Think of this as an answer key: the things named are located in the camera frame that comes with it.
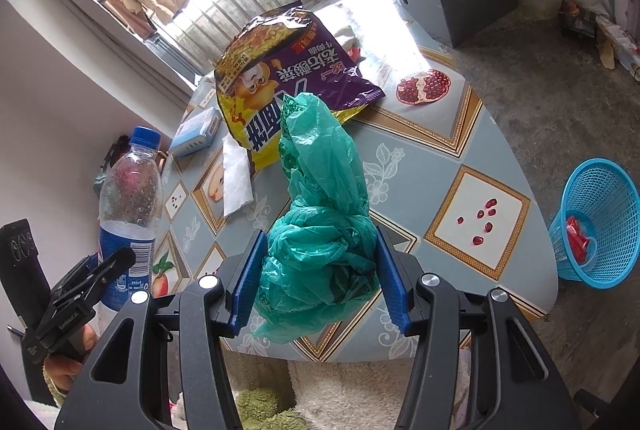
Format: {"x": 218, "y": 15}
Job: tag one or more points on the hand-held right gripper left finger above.
{"x": 247, "y": 282}

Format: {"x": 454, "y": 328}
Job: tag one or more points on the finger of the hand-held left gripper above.
{"x": 107, "y": 272}

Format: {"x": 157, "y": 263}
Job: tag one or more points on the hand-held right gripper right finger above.
{"x": 395, "y": 282}

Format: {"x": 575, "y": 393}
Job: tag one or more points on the clear plastic cola bottle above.
{"x": 130, "y": 200}

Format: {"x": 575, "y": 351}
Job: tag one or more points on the green plastic bag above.
{"x": 320, "y": 250}

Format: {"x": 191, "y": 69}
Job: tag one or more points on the white paper tissue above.
{"x": 235, "y": 180}

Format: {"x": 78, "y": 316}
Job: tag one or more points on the blue white medicine box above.
{"x": 195, "y": 132}

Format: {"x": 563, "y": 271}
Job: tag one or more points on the red snack packet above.
{"x": 575, "y": 235}

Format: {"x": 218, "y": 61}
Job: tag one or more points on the purple yellow noodle bag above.
{"x": 280, "y": 79}

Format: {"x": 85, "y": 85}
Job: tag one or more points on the blue plastic mesh basket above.
{"x": 590, "y": 190}

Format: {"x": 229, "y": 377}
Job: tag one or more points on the person's left hand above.
{"x": 62, "y": 372}

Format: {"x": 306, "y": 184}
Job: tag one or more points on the fruit print tablecloth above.
{"x": 480, "y": 210}

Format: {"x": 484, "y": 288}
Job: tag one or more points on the white fluffy rug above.
{"x": 350, "y": 395}

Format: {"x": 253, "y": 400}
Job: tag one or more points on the green fluffy rug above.
{"x": 260, "y": 410}

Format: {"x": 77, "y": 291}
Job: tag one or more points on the paper litter pile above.
{"x": 605, "y": 39}

